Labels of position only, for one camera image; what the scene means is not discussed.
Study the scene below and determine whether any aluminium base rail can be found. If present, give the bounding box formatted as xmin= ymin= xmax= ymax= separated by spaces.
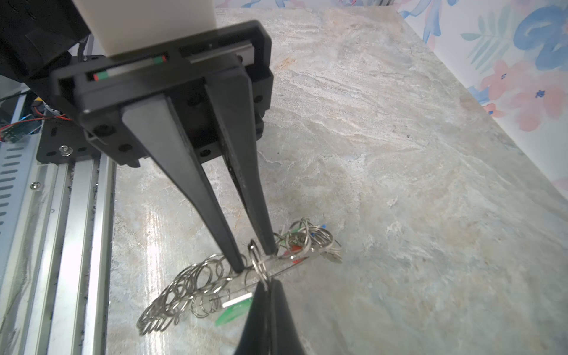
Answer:
xmin=0 ymin=88 xmax=117 ymax=355

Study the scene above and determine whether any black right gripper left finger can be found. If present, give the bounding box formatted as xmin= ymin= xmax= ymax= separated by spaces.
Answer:
xmin=234 ymin=283 xmax=269 ymax=355

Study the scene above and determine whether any red key tag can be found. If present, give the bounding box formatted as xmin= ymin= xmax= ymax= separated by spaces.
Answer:
xmin=280 ymin=245 xmax=310 ymax=265

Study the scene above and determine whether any green key tag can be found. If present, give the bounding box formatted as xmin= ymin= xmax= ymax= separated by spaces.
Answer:
xmin=215 ymin=292 xmax=253 ymax=326

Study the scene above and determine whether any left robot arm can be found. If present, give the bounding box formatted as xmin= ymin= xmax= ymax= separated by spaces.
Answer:
xmin=1 ymin=1 xmax=277 ymax=272

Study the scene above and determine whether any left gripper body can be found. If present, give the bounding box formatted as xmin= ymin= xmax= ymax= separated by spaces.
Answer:
xmin=50 ymin=20 xmax=274 ymax=167

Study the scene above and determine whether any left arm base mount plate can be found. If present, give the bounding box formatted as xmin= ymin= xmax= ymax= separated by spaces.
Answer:
xmin=36 ymin=119 xmax=101 ymax=164

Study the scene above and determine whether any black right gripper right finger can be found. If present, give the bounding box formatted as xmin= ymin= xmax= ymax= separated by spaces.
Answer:
xmin=269 ymin=280 xmax=306 ymax=355

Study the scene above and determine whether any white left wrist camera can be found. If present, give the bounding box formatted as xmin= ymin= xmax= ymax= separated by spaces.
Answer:
xmin=73 ymin=0 xmax=216 ymax=56

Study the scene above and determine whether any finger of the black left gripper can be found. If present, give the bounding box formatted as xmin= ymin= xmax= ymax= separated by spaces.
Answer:
xmin=121 ymin=95 xmax=244 ymax=273
xmin=206 ymin=67 xmax=278 ymax=255

